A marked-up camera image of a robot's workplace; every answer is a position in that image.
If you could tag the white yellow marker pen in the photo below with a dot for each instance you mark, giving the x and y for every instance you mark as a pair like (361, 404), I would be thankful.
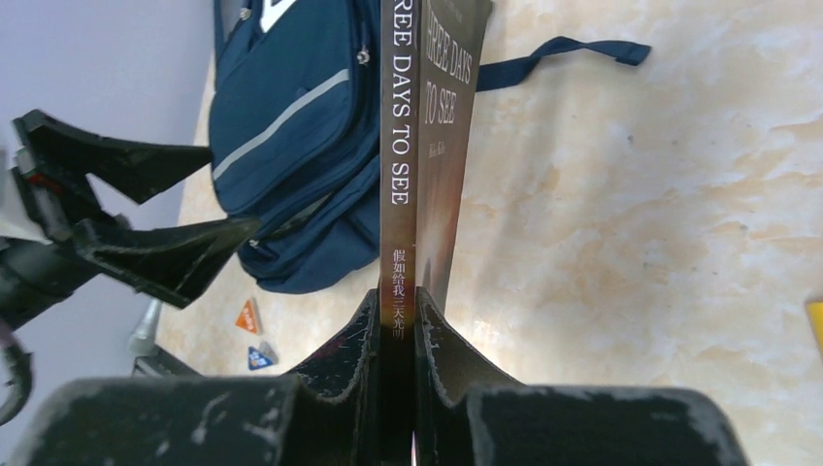
(814, 311)

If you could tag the navy blue student backpack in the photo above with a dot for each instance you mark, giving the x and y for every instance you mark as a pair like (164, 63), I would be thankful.
(294, 129)

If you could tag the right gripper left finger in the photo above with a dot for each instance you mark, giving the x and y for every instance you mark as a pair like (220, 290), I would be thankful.
(321, 412)

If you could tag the blue triangular eraser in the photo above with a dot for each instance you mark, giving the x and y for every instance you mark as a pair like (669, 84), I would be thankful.
(261, 357)

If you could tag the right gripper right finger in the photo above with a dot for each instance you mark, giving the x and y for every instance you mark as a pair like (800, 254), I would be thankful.
(470, 412)

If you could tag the small orange eraser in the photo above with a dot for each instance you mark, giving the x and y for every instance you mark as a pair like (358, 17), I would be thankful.
(248, 318)

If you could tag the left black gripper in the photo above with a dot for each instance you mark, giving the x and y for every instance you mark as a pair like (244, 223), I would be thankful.
(47, 254)

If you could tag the black paperback book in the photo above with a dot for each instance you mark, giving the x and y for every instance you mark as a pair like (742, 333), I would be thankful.
(429, 54)

